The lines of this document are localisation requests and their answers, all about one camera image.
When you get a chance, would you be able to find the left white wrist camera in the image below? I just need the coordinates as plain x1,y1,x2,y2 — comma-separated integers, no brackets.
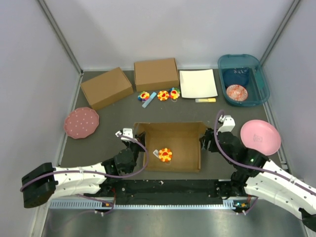
115,128,135,142

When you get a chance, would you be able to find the cardboard box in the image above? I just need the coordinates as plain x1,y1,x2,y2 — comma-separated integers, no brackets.
134,122,207,172
81,67,134,110
134,58,180,92

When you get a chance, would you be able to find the white square plate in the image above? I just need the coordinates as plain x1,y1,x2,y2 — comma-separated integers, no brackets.
179,69,218,99

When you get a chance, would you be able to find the orange yellow flower plush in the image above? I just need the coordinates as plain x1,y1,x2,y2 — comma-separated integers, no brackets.
158,148,173,162

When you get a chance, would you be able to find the yellow highlighter marker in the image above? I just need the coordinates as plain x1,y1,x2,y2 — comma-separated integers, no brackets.
195,98,216,103

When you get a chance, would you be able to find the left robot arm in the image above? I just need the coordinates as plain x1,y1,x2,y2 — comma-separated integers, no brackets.
20,134,147,208

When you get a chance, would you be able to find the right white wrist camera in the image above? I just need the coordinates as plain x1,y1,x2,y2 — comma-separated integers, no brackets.
217,115,236,133

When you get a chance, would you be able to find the red patterned bowl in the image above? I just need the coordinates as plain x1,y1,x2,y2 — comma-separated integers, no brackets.
226,84,248,102

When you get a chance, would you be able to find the teal plastic bin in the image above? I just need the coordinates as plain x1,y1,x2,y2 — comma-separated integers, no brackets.
218,54,270,107

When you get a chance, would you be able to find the dark pink dotted plate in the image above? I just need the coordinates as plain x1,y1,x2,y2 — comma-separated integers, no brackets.
64,107,99,139

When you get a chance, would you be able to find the white paper tag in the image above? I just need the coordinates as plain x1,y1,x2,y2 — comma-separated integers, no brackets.
153,150,159,158

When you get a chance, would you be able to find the light pink plate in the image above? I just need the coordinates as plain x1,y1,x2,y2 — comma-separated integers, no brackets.
240,119,281,156

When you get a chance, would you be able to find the light blue marker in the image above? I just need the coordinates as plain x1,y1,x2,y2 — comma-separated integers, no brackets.
142,92,157,108

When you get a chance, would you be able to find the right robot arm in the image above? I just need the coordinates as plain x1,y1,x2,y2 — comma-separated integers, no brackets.
200,128,316,231

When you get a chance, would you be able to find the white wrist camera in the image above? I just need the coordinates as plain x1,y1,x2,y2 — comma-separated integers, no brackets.
217,115,236,133
115,128,135,142

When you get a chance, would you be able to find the rainbow flower plush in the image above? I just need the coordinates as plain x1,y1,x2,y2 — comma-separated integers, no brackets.
138,91,150,102
168,87,181,100

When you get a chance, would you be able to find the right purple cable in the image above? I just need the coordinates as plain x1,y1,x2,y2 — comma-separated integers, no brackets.
213,110,316,214

